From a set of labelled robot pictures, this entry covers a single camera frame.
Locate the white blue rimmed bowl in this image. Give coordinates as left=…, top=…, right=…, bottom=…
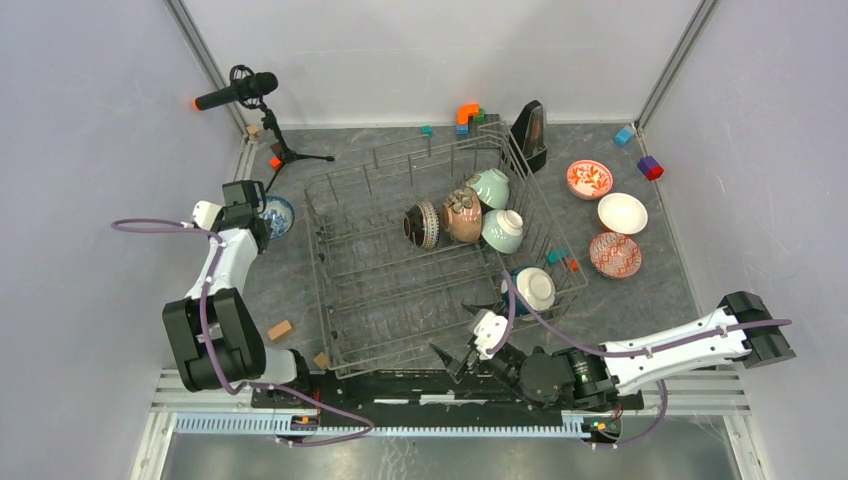
left=260, top=196, right=296, bottom=240

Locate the grey wire dish rack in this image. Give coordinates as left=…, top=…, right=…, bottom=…
left=304, top=122, right=587, bottom=378

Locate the dark brown banded bowl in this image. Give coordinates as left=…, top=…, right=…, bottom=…
left=403, top=201, right=441, bottom=250

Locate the blue white patterned bowl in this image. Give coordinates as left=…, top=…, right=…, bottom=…
left=589, top=232, right=643, bottom=279

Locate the white bowl orange pattern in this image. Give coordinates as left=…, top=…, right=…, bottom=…
left=566, top=159, right=614, bottom=200

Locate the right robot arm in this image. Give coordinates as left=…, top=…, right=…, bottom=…
left=432, top=291, right=795, bottom=412

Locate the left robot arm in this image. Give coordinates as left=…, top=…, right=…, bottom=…
left=162, top=180, right=314, bottom=408

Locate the teal toy block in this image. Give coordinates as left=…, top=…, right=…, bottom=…
left=546, top=248, right=570, bottom=266

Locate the light green ribbed bowl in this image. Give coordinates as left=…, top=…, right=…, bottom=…
left=481, top=209, right=524, bottom=254

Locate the black microphone tripod stand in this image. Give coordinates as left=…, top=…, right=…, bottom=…
left=258, top=100, right=336, bottom=193

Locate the pink brown flower bowl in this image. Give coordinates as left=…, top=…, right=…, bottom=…
left=441, top=187, right=483, bottom=243

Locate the black microphone orange tip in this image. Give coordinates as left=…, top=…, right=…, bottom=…
left=192, top=64, right=279, bottom=111

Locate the pale green bowl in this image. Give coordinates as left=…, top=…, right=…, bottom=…
left=465, top=168, right=510, bottom=210

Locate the wooden block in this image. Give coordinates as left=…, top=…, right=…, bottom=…
left=267, top=320, right=294, bottom=342

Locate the black metronome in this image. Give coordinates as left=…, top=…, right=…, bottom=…
left=509, top=100, right=548, bottom=174

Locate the orange curved toy block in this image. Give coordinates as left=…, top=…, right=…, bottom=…
left=456, top=103, right=481, bottom=125

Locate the purple red toy block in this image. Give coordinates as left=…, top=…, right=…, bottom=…
left=637, top=155, right=664, bottom=181

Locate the blue toy block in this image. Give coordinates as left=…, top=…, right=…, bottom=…
left=613, top=125, right=636, bottom=147

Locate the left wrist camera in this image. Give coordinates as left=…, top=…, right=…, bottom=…
left=191, top=200, right=223, bottom=232

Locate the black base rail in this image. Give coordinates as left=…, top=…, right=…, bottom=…
left=251, top=368, right=645, bottom=429

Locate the wooden cube near rail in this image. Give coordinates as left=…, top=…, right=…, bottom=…
left=313, top=352, right=329, bottom=371

